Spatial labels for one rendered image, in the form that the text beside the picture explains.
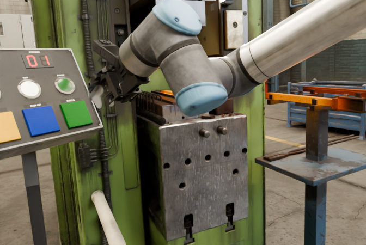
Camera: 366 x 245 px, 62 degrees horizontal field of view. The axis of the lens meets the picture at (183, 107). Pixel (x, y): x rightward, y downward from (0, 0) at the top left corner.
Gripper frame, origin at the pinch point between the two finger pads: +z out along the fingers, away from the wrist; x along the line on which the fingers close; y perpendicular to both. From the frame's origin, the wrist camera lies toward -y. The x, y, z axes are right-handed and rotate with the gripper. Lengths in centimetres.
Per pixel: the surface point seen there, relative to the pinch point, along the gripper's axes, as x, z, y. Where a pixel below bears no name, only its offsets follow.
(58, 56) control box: 1.4, 10.9, -18.6
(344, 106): 62, -35, 31
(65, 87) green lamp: -0.5, 10.5, -7.9
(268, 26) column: 806, 241, -247
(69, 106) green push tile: -1.7, 10.2, -1.7
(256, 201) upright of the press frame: 90, 34, 57
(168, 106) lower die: 37.6, 12.4, 3.7
